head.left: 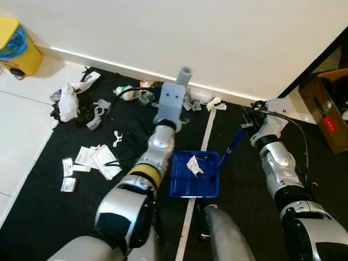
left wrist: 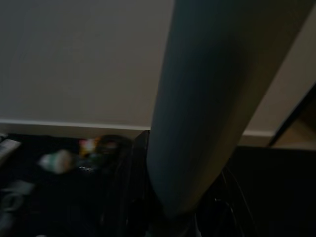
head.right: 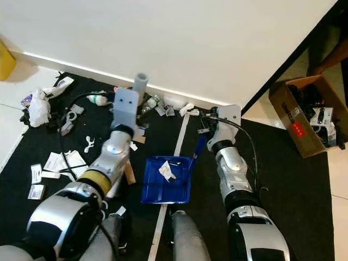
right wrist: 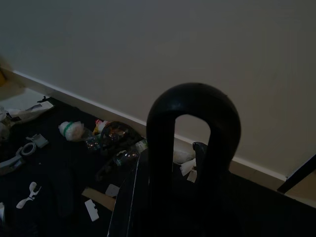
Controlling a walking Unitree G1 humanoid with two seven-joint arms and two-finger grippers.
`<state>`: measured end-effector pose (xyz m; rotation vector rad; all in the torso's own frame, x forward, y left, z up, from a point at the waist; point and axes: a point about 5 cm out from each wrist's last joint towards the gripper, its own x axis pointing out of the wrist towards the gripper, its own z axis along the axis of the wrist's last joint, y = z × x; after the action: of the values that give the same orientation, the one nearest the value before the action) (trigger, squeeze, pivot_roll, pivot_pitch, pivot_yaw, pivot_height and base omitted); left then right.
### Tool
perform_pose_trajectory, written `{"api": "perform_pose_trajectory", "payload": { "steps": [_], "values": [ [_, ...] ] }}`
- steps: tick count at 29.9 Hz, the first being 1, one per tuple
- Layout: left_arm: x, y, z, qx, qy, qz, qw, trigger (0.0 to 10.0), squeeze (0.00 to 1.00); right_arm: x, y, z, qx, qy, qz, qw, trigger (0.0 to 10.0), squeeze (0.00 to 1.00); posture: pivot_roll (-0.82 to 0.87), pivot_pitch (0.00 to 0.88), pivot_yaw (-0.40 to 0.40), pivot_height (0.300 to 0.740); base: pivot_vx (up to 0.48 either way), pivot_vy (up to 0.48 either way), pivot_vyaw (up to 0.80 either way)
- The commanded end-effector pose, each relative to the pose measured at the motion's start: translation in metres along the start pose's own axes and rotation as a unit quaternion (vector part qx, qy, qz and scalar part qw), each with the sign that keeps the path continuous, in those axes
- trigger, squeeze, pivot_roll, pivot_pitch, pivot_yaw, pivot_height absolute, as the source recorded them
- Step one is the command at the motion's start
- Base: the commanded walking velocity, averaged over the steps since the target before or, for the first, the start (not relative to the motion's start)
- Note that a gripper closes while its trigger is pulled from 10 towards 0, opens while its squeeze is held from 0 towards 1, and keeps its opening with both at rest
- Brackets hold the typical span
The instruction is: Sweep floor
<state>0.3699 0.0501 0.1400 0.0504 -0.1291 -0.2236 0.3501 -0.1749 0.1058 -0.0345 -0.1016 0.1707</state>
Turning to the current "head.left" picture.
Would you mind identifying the blue plastic dustpan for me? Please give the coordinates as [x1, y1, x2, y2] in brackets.
[170, 128, 246, 199]

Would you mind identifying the crumpled white tissue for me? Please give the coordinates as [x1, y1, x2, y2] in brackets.
[206, 97, 228, 111]

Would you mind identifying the white tape strip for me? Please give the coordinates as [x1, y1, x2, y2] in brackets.
[175, 105, 218, 261]

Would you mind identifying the brown cardboard box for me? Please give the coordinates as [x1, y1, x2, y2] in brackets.
[298, 68, 348, 154]

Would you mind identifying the white paper scrap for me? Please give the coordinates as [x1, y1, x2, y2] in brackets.
[187, 156, 205, 178]

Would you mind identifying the grey right robot leg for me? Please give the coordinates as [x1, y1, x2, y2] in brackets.
[197, 204, 256, 261]

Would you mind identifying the grey robot leg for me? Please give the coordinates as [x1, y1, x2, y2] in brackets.
[197, 204, 256, 261]
[130, 234, 165, 261]

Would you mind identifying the white plastic hook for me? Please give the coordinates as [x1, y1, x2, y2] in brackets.
[112, 130, 125, 148]

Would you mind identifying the large white paper packet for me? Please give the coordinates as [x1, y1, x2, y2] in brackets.
[73, 145, 123, 181]

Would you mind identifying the white plastic pouch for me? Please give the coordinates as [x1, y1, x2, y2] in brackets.
[73, 71, 102, 94]

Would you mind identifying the grey left robot leg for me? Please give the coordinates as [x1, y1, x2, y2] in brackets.
[130, 234, 165, 261]

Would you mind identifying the white plastic bag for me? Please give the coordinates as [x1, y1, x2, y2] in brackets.
[57, 83, 80, 123]

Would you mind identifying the small white packet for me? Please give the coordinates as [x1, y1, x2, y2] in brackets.
[60, 177, 77, 193]
[61, 158, 74, 178]

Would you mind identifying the yellow waste bin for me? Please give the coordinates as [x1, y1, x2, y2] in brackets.
[0, 16, 44, 78]

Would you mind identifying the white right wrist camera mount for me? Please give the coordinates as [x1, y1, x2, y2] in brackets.
[256, 99, 293, 146]

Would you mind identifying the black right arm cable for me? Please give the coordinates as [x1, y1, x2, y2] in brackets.
[251, 108, 316, 191]

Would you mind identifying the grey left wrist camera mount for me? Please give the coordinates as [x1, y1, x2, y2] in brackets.
[154, 66, 194, 131]

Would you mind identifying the black door frame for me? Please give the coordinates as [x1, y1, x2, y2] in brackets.
[282, 27, 348, 100]

